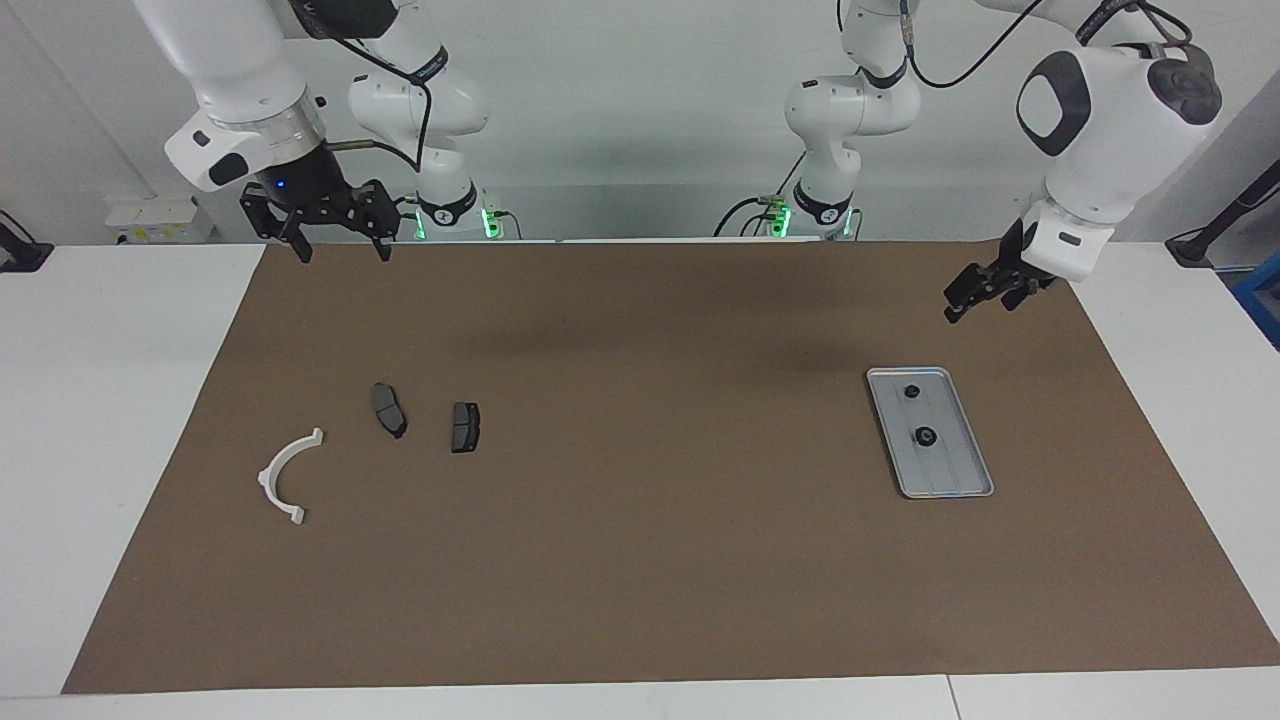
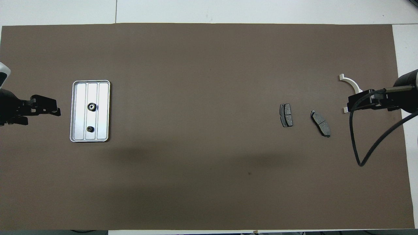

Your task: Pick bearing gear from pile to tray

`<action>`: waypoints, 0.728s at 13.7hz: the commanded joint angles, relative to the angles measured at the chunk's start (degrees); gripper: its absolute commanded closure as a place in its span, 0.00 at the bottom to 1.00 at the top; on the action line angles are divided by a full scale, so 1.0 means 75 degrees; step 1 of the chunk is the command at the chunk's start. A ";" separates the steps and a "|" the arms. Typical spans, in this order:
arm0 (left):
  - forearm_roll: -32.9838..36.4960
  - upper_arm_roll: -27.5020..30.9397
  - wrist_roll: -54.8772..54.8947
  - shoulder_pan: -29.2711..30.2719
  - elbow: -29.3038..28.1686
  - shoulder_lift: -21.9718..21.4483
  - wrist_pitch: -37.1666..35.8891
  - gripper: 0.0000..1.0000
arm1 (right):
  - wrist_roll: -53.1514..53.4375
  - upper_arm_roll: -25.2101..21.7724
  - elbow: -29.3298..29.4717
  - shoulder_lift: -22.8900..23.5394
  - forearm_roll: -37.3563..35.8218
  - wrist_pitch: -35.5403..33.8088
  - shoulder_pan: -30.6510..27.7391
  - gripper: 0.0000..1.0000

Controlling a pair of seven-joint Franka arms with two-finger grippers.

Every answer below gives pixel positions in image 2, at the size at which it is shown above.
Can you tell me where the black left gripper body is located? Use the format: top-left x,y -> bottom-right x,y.
0,89 -> 33,124

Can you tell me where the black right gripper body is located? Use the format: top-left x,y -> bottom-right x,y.
384,69 -> 418,113

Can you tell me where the silver metal tray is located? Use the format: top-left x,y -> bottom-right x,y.
70,80 -> 111,143

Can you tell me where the dark curved brake pad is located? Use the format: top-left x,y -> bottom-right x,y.
310,110 -> 331,138

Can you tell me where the dark rectangular brake pad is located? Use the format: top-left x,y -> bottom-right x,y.
280,103 -> 293,128

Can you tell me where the brown table mat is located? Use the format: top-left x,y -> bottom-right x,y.
0,23 -> 415,230

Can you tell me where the white curved plastic bracket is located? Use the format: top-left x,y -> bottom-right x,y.
339,74 -> 363,114

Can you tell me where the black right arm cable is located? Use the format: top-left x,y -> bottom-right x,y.
349,86 -> 418,167

